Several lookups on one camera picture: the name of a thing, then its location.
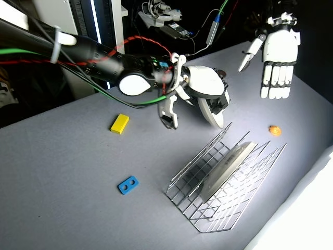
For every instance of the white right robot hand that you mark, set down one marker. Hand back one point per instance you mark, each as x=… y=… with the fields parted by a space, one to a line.
x=205 y=83

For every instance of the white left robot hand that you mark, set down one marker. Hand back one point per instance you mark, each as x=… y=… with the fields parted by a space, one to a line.
x=281 y=47

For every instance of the white plate with black rim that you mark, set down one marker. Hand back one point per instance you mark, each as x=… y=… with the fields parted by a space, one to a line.
x=216 y=121
x=226 y=166

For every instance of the brown round disc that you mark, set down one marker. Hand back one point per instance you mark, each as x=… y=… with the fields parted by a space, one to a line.
x=223 y=74

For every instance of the black power brick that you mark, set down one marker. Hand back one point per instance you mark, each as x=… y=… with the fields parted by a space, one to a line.
x=177 y=29

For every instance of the white spare gripper device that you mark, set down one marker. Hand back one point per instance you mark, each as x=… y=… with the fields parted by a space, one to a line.
x=156 y=19

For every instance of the orange swirl cookie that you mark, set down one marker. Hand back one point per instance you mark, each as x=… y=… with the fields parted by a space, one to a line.
x=275 y=131

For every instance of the yellow rectangular block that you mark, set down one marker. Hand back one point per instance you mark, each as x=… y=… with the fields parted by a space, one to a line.
x=119 y=124

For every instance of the blue block with two holes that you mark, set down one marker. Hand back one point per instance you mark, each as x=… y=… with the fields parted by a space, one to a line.
x=128 y=185

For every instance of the white black robot torso column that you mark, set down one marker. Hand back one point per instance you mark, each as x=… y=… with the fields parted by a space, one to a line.
x=52 y=15

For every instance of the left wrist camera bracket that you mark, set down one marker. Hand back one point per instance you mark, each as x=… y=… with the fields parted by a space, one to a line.
x=283 y=18

